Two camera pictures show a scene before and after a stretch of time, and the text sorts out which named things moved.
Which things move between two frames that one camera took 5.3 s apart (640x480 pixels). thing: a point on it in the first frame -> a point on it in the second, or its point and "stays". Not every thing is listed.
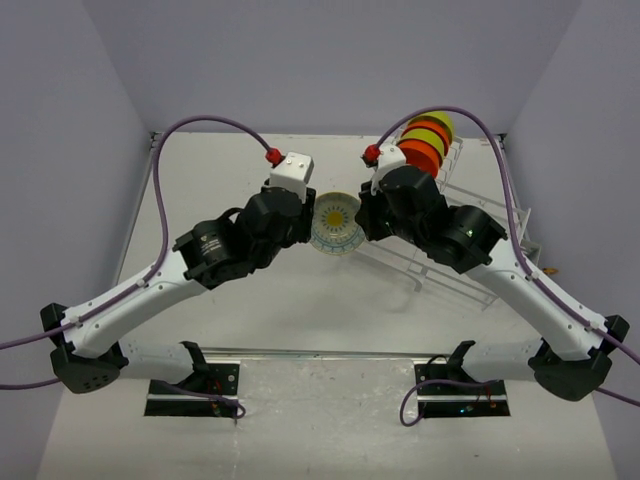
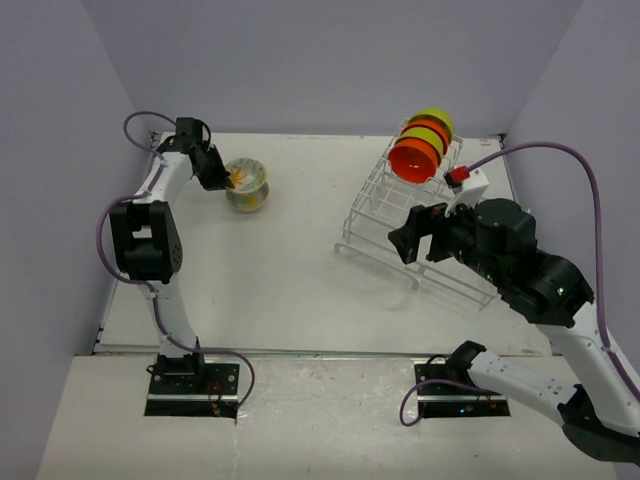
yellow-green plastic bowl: x=427 y=135 stays
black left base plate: x=213 y=379 stays
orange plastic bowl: x=433 y=126 stays
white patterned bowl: x=334 y=229 -> x=248 y=177
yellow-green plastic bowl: x=439 y=117 stays
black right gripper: x=366 y=214 -> x=423 y=220
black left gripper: x=302 y=232 -> x=220 y=179
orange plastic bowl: x=421 y=155 stays
